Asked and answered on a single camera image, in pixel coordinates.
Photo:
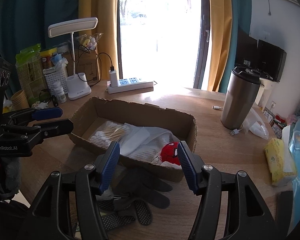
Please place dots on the green snack bag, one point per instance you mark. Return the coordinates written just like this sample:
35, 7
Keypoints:
30, 72

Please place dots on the white desk lamp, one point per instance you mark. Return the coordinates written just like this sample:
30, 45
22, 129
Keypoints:
77, 84

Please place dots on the white pill bottle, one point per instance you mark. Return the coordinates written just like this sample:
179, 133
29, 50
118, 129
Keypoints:
61, 94

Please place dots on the white usb charger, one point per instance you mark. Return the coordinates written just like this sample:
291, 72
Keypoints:
113, 77

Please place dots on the brown cardboard carton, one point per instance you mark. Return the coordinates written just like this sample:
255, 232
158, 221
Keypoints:
87, 63

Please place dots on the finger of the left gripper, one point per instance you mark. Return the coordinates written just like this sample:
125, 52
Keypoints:
48, 113

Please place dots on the yellow tissue pack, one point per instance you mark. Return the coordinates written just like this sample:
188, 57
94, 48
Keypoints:
280, 162

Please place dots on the white textured cloth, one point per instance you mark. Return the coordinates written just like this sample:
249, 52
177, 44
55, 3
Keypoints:
145, 143

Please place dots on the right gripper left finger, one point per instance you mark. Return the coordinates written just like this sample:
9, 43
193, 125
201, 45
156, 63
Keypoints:
50, 210

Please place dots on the steel travel mug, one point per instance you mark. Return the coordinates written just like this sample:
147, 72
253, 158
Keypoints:
241, 93

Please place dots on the black knit glove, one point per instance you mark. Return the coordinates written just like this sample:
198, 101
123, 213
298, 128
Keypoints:
139, 182

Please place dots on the black dotted glove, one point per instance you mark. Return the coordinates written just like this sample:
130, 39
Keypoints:
118, 213

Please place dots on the cardboard paper cup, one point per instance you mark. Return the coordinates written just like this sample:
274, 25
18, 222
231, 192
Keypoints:
19, 100

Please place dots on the white power strip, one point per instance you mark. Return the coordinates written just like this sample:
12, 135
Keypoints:
125, 85

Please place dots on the red spiderman plush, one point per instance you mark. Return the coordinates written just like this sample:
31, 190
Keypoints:
169, 153

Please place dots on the teal curtain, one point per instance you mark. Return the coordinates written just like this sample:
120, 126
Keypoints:
24, 23

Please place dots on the brown cardboard box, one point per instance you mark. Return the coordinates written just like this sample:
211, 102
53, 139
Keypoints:
96, 111

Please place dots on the white perforated basket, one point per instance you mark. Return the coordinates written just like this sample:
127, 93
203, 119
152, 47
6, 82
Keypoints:
57, 76

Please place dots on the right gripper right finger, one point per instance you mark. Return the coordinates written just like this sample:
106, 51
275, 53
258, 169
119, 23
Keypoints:
248, 216

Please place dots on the clear plastic bag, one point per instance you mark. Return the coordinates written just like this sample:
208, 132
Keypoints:
255, 125

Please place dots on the black monitor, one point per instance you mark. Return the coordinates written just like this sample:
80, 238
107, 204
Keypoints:
266, 58

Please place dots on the yellow curtain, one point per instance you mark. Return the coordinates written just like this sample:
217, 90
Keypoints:
106, 12

